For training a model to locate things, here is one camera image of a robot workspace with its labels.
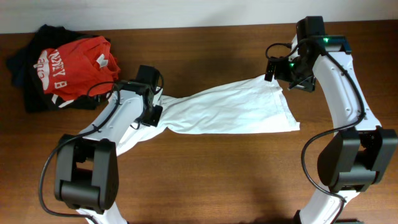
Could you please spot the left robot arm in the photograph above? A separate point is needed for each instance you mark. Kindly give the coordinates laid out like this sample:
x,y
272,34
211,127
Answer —
x,y
87,176

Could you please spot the black folded clothes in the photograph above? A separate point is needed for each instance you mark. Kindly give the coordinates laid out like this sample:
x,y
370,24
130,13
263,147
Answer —
x,y
24,75

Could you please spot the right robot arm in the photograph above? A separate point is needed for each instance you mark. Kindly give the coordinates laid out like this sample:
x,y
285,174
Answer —
x,y
361,149

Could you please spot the white t-shirt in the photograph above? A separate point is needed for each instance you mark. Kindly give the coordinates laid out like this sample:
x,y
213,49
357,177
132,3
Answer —
x,y
245,107

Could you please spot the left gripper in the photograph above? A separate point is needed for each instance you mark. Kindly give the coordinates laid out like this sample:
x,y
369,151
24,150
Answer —
x,y
154,116

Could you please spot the red printed t-shirt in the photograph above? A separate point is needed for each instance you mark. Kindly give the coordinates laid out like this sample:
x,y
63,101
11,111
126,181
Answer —
x,y
84,66

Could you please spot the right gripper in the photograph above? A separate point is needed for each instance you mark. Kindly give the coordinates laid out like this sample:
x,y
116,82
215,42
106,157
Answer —
x,y
307,83

